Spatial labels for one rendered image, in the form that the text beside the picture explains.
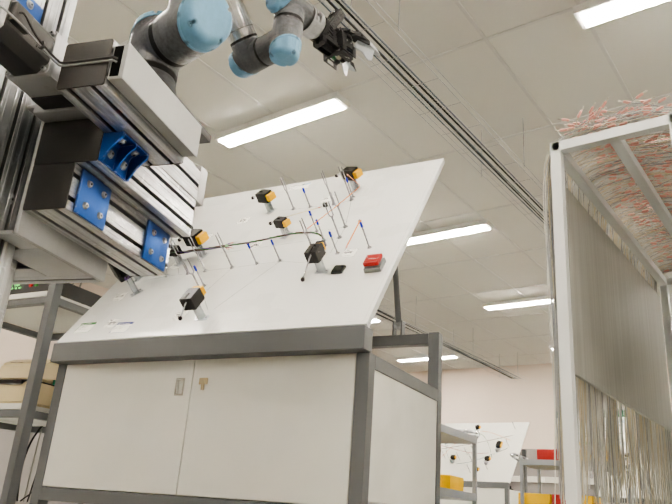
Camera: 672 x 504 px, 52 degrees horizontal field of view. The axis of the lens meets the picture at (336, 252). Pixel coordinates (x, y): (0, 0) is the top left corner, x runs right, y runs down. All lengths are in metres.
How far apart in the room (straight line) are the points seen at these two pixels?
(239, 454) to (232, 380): 0.22
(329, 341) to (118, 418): 0.79
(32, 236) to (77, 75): 0.32
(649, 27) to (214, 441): 3.73
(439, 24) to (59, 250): 3.55
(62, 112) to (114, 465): 1.28
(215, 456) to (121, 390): 0.45
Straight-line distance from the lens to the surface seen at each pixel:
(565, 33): 4.78
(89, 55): 1.24
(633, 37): 4.91
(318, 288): 2.13
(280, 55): 1.74
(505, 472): 8.85
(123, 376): 2.38
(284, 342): 1.98
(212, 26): 1.52
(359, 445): 1.86
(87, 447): 2.43
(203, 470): 2.11
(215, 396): 2.13
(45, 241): 1.39
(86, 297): 2.85
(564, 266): 1.98
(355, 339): 1.88
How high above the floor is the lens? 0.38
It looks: 21 degrees up
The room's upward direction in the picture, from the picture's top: 4 degrees clockwise
